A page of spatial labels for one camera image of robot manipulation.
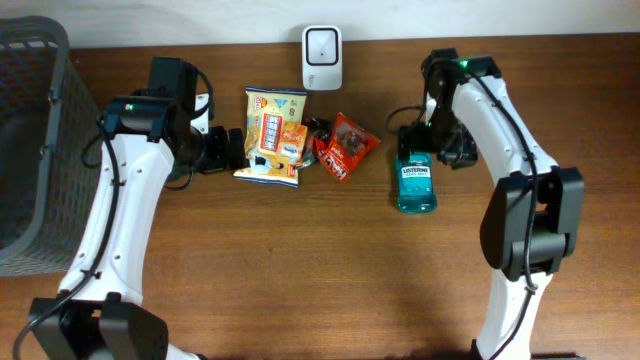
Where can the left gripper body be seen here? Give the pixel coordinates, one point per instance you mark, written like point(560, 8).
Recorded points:
point(216, 150)

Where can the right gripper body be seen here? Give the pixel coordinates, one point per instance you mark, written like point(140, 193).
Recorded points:
point(442, 133)

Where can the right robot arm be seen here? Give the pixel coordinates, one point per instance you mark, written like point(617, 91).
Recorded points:
point(531, 222)

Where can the orange small packet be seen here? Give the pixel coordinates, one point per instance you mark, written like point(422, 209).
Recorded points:
point(291, 141)

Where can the white barcode scanner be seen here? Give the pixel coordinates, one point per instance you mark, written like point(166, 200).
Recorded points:
point(322, 57)

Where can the grey plastic basket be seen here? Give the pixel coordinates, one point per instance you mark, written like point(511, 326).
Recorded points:
point(47, 118)

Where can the blue mouthwash bottle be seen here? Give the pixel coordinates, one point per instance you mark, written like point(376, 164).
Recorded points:
point(416, 193)

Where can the yellow snack bag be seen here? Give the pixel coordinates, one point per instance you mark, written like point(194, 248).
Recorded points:
point(267, 110)

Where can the red snack packet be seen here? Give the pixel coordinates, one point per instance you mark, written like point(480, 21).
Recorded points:
point(349, 144)

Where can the dark crinkled wrapper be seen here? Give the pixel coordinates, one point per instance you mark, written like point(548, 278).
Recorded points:
point(318, 130)

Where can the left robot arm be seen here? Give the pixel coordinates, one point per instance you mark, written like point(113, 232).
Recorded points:
point(148, 140)

